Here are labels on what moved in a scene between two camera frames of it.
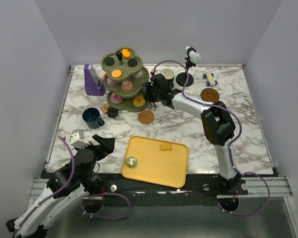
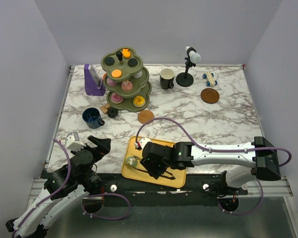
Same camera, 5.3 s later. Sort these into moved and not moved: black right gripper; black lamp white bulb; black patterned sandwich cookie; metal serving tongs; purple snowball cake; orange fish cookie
Moved: black right gripper; metal serving tongs
Not moved: purple snowball cake; black patterned sandwich cookie; black lamp white bulb; orange fish cookie
